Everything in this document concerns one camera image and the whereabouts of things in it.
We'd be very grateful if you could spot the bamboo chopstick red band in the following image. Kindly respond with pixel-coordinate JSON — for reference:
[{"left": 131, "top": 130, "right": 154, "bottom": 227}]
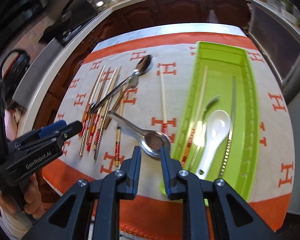
[{"left": 181, "top": 66, "right": 208, "bottom": 168}]

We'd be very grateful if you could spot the steel chopstick with twisted grip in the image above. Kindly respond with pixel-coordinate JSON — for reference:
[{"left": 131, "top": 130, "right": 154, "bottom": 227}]
[{"left": 218, "top": 76, "right": 237, "bottom": 178}]

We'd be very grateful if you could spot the steel fork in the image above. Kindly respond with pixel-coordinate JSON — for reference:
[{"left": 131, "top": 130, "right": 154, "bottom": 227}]
[{"left": 189, "top": 94, "right": 221, "bottom": 169}]

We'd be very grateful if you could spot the short steel soup spoon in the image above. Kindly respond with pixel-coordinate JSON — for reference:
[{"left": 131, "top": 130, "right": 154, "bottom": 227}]
[{"left": 108, "top": 111, "right": 171, "bottom": 158}]

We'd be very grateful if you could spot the white ceramic soup spoon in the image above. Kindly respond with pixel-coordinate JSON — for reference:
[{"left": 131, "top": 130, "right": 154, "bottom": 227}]
[{"left": 196, "top": 109, "right": 231, "bottom": 180}]

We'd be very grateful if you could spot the pale bamboo chopstick red end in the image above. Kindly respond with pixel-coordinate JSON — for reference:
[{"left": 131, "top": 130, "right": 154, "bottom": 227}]
[{"left": 159, "top": 68, "right": 168, "bottom": 135}]

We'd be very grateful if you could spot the large steel spoon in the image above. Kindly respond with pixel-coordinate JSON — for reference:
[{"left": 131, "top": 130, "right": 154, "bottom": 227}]
[{"left": 89, "top": 54, "right": 152, "bottom": 114}]

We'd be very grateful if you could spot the person's left hand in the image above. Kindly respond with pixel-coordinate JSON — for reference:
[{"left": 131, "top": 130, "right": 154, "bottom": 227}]
[{"left": 0, "top": 173, "right": 44, "bottom": 219}]

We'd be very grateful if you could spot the brown wooden chopstick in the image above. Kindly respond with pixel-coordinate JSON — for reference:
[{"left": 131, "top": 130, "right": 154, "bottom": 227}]
[{"left": 79, "top": 65, "right": 106, "bottom": 137}]

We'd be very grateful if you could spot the steel stove splash guard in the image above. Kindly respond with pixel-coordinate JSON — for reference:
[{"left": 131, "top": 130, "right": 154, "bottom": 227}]
[{"left": 12, "top": 38, "right": 63, "bottom": 109}]

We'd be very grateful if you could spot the thin steel chopstick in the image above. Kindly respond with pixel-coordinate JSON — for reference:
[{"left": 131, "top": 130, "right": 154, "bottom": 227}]
[{"left": 93, "top": 67, "right": 121, "bottom": 161}]

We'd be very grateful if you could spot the black red pressure cooker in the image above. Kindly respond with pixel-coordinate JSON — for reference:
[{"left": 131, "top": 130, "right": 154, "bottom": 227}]
[{"left": 0, "top": 49, "right": 31, "bottom": 101}]

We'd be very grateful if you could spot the green plastic utensil tray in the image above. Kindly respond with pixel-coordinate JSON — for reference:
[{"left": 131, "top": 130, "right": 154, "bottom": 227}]
[{"left": 168, "top": 41, "right": 259, "bottom": 199}]

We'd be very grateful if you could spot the black wok on stove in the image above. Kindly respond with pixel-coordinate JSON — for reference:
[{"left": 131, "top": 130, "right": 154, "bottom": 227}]
[{"left": 39, "top": 0, "right": 95, "bottom": 44}]

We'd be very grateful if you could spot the orange beige H-pattern cloth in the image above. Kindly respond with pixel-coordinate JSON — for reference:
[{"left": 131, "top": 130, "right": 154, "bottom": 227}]
[{"left": 56, "top": 31, "right": 295, "bottom": 230}]

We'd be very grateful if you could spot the silver countertop oven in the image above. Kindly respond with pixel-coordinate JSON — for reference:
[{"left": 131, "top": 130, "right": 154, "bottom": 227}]
[{"left": 248, "top": 2, "right": 300, "bottom": 103}]

